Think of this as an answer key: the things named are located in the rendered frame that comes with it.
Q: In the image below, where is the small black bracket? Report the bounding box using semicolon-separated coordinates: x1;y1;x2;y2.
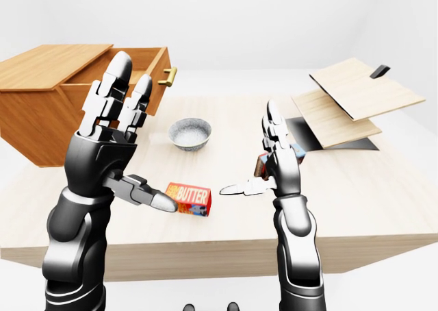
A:
370;64;391;80

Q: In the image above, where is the wooden cabinet drawer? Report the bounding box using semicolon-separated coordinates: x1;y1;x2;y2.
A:
60;46;172;117

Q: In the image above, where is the grey patterned bowl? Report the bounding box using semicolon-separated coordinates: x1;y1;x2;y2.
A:
168;117;212;152

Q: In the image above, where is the wooden cabinet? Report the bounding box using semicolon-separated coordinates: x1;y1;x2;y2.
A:
0;44;172;169

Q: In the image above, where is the brass drawer handle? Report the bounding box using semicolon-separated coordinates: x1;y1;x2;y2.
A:
157;66;178;86

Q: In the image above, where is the small pale wood board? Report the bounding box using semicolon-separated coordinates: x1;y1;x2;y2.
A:
291;89;383;150

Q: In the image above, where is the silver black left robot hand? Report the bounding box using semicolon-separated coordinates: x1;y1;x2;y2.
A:
64;50;179;214

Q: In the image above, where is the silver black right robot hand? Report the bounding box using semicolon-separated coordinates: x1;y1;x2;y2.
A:
218;99;302;199

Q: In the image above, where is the red butter box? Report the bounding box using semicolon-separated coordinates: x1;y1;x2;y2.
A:
164;182;213;219

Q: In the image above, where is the large pale wood board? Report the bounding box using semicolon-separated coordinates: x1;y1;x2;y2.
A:
309;57;426;123

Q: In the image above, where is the printed brown food box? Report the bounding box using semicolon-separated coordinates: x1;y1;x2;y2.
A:
253;142;307;182

